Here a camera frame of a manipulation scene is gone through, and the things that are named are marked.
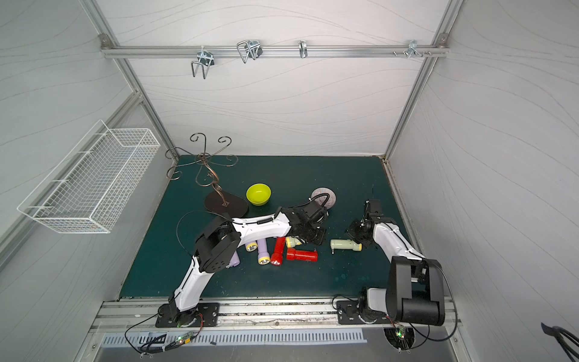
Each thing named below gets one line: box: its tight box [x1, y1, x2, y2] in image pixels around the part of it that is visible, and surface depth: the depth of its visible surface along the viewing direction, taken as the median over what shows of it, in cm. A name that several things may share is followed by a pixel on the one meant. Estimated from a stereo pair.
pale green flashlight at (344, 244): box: [330, 239, 363, 255], surface depth 89 cm
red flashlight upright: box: [270, 236, 286, 267], surface depth 87 cm
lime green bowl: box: [245, 182, 272, 207], surface depth 105 cm
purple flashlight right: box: [257, 238, 271, 266], surface depth 86 cm
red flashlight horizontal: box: [286, 248, 319, 262], surface depth 86 cm
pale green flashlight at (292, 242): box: [284, 236, 303, 249], surface depth 88 cm
